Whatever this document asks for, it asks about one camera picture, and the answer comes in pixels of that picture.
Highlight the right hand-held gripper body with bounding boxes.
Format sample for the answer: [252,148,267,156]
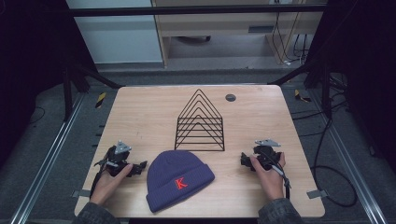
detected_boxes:
[252,138,283,172]

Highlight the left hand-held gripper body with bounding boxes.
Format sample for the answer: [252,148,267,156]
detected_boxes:
[94,140,135,177]

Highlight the purple knit beanie red letter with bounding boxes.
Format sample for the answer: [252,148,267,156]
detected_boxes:
[146,149,216,214]

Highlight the person's left hand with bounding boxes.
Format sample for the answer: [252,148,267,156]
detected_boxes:
[90,163,134,206]

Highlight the person's right hand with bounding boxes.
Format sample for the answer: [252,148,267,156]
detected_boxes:
[248,151,287,202]

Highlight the yellow black striped tape piece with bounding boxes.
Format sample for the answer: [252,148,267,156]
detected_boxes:
[94,91,107,109]
[293,89,312,104]

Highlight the black metal stand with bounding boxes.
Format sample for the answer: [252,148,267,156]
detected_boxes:
[269,59,335,119]
[61,59,123,123]

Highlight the white cabinet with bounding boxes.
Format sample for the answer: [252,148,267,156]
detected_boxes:
[65,0,164,65]

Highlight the light wooden desk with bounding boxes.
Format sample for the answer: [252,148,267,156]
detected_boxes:
[150,0,328,69]

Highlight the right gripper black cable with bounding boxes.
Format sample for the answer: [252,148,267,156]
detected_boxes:
[268,154,292,201]

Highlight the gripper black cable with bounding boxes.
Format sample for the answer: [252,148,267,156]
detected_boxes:
[268,154,292,201]
[89,158,110,200]

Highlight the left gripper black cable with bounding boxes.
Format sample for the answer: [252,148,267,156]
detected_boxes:
[89,158,110,200]

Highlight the black wire triangular rack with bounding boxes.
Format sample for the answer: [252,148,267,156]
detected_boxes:
[174,88,226,152]

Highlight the black floor cable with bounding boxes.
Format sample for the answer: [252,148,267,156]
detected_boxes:
[290,74,359,208]

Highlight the aluminium frame rail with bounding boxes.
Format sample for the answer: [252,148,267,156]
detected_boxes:
[306,90,389,224]
[8,92,86,224]

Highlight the hanging black cables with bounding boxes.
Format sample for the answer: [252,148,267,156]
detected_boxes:
[271,0,311,66]

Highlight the black horizontal frame bar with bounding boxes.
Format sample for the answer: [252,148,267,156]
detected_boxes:
[68,3,328,18]

